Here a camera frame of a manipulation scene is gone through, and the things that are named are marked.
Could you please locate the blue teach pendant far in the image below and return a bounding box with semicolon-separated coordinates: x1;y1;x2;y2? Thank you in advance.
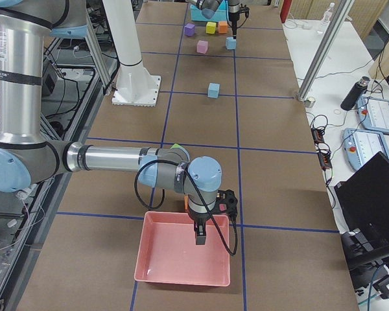
357;95;389;135

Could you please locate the orange foam block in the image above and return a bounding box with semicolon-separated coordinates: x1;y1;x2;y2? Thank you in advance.
217;21;228;34
184;195;189;213

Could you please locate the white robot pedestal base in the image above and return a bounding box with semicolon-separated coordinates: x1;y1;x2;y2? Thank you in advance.
105;1;161;107

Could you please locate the black water bottle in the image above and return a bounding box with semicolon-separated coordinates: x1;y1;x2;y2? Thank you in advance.
340;76;370;111

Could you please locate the orange foam block left side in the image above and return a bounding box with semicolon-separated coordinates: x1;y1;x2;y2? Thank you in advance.
184;195;189;213

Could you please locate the light pink foam block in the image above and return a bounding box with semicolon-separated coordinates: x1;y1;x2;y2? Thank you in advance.
196;40;209;54

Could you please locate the small metal tin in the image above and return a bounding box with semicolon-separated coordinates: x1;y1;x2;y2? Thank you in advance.
304;97;316;109

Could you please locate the red plastic bin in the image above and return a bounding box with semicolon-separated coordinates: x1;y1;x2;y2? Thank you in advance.
134;211;230;287

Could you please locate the light blue foam block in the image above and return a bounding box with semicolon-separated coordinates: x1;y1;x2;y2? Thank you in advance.
207;82;220;98
226;37;237;51

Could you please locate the yellow foam block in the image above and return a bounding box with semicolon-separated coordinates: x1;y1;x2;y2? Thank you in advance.
206;21;217;34

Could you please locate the cyan plastic bin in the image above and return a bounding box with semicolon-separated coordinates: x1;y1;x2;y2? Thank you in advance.
189;3;231;23

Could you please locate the aluminium frame post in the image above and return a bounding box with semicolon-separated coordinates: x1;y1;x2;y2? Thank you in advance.
296;0;355;102

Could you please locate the orange foam block right side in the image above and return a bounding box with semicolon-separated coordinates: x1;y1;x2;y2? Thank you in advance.
217;21;228;34

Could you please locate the purple foam block right side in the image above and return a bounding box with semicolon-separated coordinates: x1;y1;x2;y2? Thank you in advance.
183;23;196;37

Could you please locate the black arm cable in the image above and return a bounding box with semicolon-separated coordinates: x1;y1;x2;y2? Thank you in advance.
135;160;238;257

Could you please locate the blue teach pendant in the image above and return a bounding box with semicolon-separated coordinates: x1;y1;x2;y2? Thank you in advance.
343;128;389;170
357;95;389;135

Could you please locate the blue teach pendant near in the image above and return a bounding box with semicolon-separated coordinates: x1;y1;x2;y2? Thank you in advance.
343;128;389;170

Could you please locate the clear plastic bottle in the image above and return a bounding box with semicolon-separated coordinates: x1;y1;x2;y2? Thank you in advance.
321;2;335;25

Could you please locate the black laptop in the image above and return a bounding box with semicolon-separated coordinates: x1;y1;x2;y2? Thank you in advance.
335;152;389;241

